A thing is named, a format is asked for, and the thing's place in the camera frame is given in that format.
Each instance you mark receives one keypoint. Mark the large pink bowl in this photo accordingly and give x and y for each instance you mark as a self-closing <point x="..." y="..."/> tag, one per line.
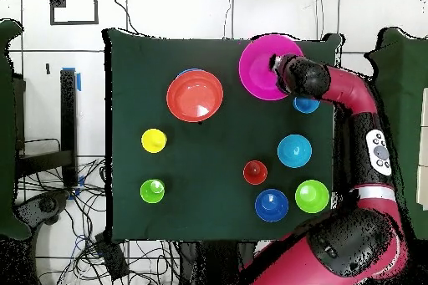
<point x="254" y="74"/>

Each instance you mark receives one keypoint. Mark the black square floor frame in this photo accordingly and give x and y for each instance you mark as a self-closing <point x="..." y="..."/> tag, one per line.
<point x="74" y="22"/>

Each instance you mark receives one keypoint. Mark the light blue cup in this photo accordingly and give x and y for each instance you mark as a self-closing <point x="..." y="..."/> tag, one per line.
<point x="306" y="106"/>

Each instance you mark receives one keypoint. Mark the dark green tablecloth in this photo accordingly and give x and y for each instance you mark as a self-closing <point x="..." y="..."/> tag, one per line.
<point x="207" y="164"/>

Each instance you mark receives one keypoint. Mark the large blue bowl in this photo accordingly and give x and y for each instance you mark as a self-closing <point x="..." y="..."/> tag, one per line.
<point x="189" y="70"/>

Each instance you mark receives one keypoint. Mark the blue tape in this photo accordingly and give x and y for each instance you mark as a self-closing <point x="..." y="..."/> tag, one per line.
<point x="78" y="81"/>

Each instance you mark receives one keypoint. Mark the large orange bowl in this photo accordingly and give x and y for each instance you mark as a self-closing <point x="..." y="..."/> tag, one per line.
<point x="194" y="96"/>

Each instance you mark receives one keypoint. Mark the dark blue ribbed bowl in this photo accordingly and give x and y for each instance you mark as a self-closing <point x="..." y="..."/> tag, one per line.
<point x="271" y="204"/>

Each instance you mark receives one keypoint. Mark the black bench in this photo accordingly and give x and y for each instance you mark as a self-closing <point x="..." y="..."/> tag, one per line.
<point x="68" y="124"/>

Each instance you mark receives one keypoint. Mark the yellow cup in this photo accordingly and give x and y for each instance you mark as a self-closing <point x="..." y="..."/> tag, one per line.
<point x="153" y="140"/>

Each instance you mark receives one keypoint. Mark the light blue ribbed bowl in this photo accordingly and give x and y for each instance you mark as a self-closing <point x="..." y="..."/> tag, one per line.
<point x="294" y="151"/>

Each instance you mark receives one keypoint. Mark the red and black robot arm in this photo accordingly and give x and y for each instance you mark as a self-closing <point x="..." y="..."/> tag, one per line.
<point x="351" y="87"/>

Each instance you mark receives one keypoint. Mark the black office chair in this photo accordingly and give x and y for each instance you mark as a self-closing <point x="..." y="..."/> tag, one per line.
<point x="43" y="204"/>

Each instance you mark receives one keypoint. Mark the orange cup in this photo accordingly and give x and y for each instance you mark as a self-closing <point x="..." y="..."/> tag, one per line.
<point x="255" y="172"/>

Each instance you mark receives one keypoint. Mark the green cup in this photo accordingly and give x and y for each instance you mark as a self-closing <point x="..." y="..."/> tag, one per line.
<point x="152" y="190"/>

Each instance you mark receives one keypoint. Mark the black box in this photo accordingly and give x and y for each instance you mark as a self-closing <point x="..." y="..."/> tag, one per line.
<point x="112" y="256"/>

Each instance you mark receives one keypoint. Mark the green ribbed bowl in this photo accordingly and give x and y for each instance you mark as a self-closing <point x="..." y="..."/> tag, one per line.
<point x="312" y="196"/>

